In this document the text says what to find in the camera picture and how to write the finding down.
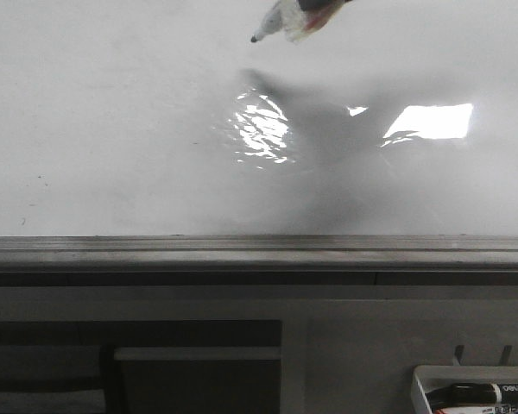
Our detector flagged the white taped whiteboard marker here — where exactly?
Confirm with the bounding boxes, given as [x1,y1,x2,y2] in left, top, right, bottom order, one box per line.
[250,0,349,43]

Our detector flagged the dark cabinet panel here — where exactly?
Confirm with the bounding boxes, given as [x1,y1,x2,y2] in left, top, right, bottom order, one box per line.
[0,320,281,413]

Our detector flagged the white marker tray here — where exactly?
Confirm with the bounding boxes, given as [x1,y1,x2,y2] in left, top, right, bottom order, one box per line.
[411,365,518,413]

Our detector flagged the black deli marker in tray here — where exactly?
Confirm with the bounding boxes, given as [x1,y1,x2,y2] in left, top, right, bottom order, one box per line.
[426,383,518,409]

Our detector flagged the white whiteboard with metal frame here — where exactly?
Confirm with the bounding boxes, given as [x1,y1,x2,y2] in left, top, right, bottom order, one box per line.
[0,1,518,268]

